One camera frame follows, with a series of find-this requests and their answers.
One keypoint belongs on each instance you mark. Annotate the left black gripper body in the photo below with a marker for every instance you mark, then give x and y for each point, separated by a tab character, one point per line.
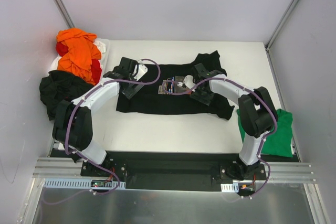
128	85

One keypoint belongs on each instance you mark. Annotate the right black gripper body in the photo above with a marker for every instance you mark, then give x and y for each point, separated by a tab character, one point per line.
200	94

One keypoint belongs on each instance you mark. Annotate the black printed t shirt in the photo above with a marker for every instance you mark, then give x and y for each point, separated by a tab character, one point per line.
149	100

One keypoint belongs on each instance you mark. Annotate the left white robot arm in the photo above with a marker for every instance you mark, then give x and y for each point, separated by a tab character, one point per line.
73	120

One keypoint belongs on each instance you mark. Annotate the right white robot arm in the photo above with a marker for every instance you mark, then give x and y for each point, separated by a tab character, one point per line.
258	116

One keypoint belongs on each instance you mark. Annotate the white plastic bin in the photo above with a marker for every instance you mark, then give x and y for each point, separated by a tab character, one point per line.
100	58

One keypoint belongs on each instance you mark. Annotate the red t shirt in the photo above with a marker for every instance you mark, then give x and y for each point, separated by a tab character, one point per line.
91	76

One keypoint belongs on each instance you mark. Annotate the orange t shirt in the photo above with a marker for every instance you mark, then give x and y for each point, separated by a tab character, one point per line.
80	47

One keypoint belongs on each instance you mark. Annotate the plain black t shirt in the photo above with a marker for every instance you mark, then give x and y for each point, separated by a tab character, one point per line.
61	85

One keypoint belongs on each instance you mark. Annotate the green folded t shirt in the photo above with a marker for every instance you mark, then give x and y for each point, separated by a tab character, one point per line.
279	143

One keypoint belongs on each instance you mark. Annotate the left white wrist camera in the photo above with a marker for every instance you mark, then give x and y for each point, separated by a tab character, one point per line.
139	71

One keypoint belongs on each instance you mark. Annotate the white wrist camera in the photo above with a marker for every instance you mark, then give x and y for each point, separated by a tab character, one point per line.
139	71
184	82

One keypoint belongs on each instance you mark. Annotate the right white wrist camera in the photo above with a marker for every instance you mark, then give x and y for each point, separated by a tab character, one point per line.
184	82

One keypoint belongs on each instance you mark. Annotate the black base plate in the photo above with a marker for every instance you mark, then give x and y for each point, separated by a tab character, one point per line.
183	182

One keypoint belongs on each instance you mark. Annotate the right grey cable duct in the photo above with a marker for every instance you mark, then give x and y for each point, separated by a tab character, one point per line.
230	188

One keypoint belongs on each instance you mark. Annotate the grey cable duct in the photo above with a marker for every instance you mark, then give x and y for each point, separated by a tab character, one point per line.
69	183
230	188

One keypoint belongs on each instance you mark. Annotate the aluminium rail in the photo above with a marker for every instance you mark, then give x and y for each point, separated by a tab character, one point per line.
282	170

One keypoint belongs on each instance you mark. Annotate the left grey cable duct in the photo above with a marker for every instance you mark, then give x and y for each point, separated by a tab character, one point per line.
69	183

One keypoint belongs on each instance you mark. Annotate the right aluminium frame post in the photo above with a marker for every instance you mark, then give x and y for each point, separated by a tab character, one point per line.
285	17

